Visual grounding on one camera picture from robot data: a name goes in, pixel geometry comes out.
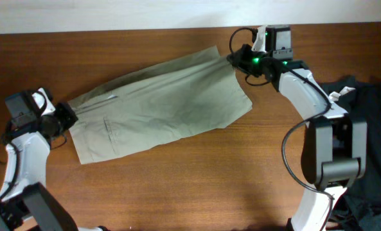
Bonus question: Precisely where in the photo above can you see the khaki green shorts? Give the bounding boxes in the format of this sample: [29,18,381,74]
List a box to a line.
[70,46,253,164]

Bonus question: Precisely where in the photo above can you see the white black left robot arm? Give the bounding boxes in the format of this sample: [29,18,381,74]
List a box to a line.
[0,87,79,230]

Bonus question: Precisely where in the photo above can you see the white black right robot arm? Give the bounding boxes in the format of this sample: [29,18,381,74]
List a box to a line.
[227,25,368,230]

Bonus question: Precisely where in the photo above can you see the dark clothes pile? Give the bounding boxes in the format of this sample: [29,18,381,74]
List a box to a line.
[321,76,381,230]

